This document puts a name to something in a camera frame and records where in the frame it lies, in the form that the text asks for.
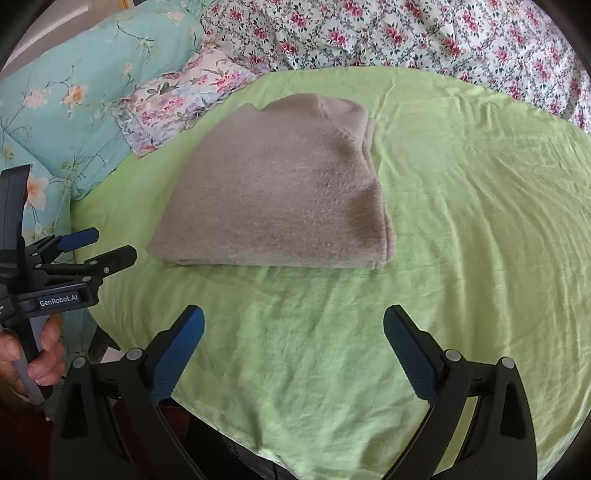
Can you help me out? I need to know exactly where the green bed sheet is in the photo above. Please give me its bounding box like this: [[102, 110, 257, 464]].
[[69, 66, 591, 477]]

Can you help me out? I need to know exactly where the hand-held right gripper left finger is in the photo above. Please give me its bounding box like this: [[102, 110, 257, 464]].
[[48, 305, 206, 480]]

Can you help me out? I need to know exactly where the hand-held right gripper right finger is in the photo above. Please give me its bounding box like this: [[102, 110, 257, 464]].
[[383, 305, 539, 480]]

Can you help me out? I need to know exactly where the beige knitted sweater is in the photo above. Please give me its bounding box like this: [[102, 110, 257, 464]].
[[147, 93, 399, 270]]

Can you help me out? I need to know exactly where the pastel floral pillow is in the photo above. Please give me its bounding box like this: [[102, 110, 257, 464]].
[[111, 46, 274, 160]]

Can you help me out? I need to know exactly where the teal floral quilt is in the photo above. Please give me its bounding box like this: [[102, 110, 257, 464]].
[[0, 7, 206, 252]]

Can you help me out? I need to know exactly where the person's left hand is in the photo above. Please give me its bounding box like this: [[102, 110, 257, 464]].
[[0, 314, 68, 398]]

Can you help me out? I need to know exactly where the white red floral quilt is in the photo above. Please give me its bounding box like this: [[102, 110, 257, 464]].
[[201, 0, 591, 136]]

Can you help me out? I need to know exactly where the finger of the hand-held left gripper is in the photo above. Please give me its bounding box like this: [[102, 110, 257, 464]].
[[25, 226, 100, 260], [36, 246, 139, 283]]

